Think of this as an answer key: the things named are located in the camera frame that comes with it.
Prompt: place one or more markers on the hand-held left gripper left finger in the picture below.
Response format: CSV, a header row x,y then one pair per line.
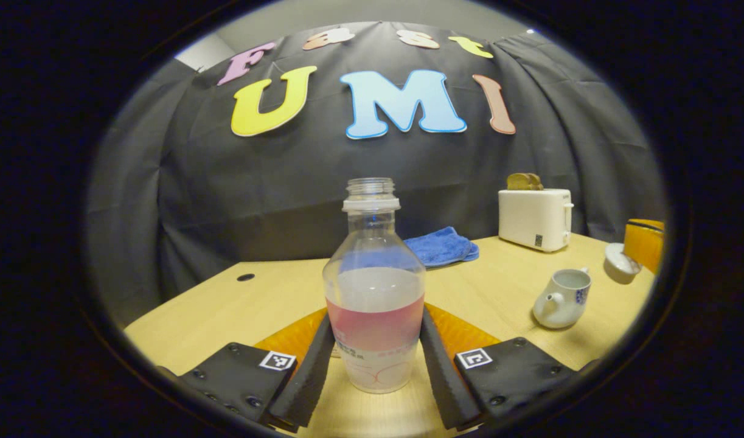
x,y
305,383

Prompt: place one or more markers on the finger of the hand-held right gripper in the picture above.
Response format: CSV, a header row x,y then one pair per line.
x,y
645,243

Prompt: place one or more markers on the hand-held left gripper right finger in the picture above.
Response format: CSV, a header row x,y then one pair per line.
x,y
445,383

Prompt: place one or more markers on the clear plastic water bottle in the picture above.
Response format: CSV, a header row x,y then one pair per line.
x,y
375,316

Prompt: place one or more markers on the white blue-patterned teacup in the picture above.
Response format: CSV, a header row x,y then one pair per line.
x,y
560,304

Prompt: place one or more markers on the white toaster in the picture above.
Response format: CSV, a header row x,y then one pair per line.
x,y
533,219

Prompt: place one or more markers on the brown bread slice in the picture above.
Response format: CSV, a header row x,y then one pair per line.
x,y
518,182
536,182

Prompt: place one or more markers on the blue towel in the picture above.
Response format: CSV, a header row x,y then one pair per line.
x,y
438,246

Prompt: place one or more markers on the black backdrop cloth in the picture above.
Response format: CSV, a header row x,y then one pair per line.
x,y
225,194

